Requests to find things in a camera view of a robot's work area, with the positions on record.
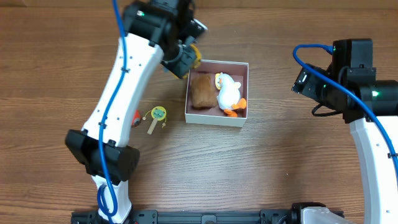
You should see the yellow toy truck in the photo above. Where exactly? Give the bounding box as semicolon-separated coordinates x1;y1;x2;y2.
167;43;202;80

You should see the brown plush toy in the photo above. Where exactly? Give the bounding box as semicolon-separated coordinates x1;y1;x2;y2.
190;73;218;109

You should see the white plush duck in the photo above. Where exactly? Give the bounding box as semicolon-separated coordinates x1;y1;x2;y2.
215;72;247;118

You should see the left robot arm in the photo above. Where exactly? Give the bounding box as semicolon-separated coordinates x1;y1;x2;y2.
65;0;206;223

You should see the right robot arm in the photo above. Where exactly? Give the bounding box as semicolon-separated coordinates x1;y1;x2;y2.
292;39;397;223

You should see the wooden rattle drum toy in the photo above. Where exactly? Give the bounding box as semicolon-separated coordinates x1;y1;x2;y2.
142;106;167;134

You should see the white square cardboard box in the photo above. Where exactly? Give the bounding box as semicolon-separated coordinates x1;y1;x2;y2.
185;60;249;128

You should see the red toy ball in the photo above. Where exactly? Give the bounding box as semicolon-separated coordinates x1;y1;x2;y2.
131;110;141;127

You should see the right blue cable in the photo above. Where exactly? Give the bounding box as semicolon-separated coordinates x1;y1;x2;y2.
292;44;398;166

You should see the blue cable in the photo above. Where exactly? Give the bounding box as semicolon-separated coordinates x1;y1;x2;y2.
292;44;398;166
96;0;129;224

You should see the left blue cable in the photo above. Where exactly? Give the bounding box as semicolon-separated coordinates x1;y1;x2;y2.
96;0;129;224

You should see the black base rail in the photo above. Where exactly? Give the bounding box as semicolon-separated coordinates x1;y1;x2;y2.
70;209;346;224

